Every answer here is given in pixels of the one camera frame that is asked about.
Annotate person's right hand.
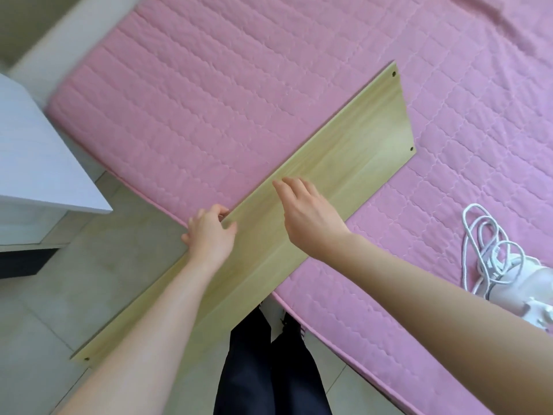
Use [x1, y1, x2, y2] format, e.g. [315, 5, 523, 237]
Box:
[272, 177, 352, 261]

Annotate person's shoe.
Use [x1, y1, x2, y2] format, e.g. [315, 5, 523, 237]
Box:
[280, 312, 307, 343]

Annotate white bed frame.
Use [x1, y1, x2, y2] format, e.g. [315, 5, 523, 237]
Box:
[8, 0, 148, 109]

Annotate white power cable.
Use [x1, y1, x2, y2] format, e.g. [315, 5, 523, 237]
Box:
[460, 203, 529, 295]

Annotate person's left hand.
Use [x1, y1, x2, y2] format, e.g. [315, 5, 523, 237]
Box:
[181, 204, 238, 267]

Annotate person's right forearm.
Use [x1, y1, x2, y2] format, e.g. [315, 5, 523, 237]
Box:
[302, 232, 553, 415]

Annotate pink quilted mattress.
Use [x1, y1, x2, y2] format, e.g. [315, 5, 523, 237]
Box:
[45, 0, 553, 415]

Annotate light wooden board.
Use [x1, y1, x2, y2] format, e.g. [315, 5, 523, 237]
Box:
[70, 61, 416, 369]

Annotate white wooden cabinet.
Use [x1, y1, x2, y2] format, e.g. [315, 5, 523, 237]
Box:
[0, 73, 114, 281]

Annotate person's left forearm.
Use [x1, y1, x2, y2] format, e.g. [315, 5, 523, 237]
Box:
[55, 256, 226, 415]

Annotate person's dark trousers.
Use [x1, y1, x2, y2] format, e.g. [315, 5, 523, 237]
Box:
[213, 308, 334, 415]

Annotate white electric appliance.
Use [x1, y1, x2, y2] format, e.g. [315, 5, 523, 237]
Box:
[472, 255, 553, 334]

